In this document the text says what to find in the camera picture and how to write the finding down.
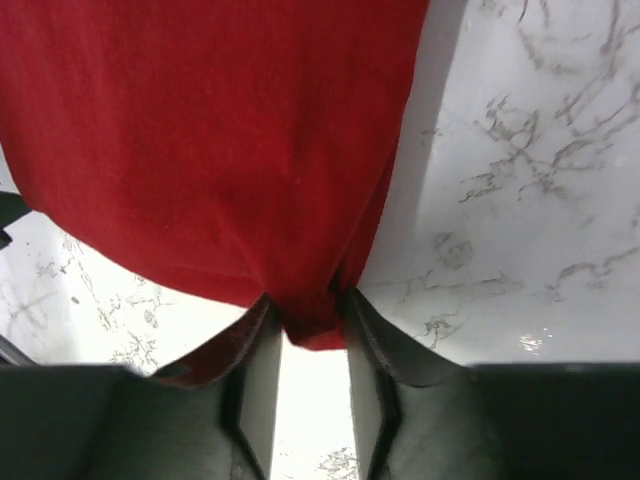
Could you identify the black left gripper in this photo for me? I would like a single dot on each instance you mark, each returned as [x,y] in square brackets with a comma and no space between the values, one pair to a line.
[12,208]

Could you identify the red t-shirt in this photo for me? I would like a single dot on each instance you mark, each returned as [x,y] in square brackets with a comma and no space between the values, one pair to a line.
[227,149]

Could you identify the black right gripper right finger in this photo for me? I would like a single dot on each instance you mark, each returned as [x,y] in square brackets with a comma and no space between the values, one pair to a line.
[417,415]

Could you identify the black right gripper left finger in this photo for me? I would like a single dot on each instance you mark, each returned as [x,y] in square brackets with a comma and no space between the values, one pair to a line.
[208,415]

